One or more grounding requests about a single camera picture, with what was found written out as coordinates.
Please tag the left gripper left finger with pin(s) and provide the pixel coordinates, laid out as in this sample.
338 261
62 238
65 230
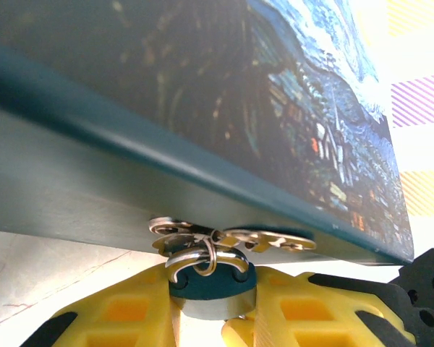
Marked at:
123 314

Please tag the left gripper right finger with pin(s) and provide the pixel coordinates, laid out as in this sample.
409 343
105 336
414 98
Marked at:
311 314

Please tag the small teal silver padlock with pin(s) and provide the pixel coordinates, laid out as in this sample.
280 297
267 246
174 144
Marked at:
211 292

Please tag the starry night print tin box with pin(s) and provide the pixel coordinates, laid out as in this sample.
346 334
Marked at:
202 119

